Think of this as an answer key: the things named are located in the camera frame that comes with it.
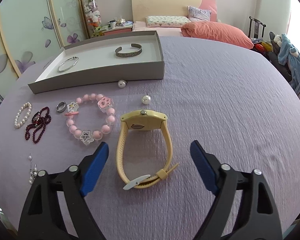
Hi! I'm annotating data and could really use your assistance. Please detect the pearl drop earrings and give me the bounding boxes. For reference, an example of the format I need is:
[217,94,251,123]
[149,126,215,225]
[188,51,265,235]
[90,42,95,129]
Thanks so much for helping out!
[28,155,38,184]

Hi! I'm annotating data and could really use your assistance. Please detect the white pearl bracelet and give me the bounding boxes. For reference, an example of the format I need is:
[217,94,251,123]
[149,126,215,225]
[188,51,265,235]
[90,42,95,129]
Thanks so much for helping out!
[14,101,33,129]

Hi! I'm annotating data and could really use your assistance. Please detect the dark red bead necklace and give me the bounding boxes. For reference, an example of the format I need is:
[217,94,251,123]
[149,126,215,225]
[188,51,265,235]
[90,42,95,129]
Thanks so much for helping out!
[24,106,52,144]

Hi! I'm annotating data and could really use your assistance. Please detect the silver ring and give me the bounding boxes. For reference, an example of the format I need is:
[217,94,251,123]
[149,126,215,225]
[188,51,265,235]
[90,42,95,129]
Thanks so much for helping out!
[56,101,68,114]

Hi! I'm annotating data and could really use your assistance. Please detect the pink bead charm bracelet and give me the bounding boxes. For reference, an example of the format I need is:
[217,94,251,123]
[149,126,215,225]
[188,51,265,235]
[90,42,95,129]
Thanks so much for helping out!
[64,93,116,147]

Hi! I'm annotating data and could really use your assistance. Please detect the yellow wristwatch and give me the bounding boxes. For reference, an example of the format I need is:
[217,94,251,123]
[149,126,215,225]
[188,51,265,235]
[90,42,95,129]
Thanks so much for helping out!
[116,109,179,191]

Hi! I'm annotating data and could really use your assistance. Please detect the pearl pendant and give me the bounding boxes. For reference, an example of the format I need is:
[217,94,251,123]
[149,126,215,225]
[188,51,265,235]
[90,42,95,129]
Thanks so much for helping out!
[117,80,127,88]
[141,94,152,105]

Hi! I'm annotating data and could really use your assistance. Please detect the silver bangle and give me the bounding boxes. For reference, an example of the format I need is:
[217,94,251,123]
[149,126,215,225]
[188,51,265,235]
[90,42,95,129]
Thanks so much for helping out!
[57,56,79,73]

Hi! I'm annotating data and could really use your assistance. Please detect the engraved metal cuff bracelet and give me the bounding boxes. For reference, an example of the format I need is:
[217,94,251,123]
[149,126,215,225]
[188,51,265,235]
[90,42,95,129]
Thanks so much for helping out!
[115,43,143,59]

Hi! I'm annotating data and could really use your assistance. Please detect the grey white jewelry tray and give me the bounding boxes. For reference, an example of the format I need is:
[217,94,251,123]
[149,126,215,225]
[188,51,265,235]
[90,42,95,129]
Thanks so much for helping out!
[28,31,165,94]

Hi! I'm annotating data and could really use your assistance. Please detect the lilac table cloth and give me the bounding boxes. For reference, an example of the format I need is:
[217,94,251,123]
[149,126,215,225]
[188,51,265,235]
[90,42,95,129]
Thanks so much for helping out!
[0,36,300,239]

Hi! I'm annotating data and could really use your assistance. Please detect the blue plush robe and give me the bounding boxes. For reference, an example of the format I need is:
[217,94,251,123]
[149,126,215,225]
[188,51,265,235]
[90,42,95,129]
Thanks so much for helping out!
[278,34,300,95]

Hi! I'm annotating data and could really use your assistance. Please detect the salmon folded duvet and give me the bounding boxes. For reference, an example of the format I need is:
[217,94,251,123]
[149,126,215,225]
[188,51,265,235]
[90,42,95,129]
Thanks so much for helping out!
[181,21,254,49]

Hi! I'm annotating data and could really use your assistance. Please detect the dark wooden chair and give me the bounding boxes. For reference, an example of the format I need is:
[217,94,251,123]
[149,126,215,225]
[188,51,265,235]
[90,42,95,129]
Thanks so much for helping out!
[248,16,267,39]

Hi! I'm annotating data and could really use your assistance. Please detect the floral sliding wardrobe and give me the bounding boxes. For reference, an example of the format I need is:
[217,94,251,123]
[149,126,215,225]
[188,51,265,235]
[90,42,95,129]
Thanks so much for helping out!
[0,0,88,105]

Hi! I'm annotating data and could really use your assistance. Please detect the pink nightstand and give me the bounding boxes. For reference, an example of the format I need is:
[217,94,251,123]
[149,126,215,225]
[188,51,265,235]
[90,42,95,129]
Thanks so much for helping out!
[100,21,133,36]

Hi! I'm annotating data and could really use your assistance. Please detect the clear tube of plush toys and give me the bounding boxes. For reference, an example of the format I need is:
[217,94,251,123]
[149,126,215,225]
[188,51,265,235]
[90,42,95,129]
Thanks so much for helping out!
[82,0,102,38]

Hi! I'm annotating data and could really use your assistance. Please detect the purple print pillow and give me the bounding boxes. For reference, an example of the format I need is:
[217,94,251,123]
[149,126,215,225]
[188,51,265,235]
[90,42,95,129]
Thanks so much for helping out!
[187,6,211,22]

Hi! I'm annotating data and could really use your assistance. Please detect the floral white pillow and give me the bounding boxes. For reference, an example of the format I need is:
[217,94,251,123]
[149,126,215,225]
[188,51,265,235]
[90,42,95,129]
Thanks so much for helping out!
[146,16,190,28]

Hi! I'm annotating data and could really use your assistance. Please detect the bed with beige headboard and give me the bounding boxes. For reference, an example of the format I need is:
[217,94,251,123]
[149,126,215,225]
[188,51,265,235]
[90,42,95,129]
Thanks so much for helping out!
[131,0,254,50]

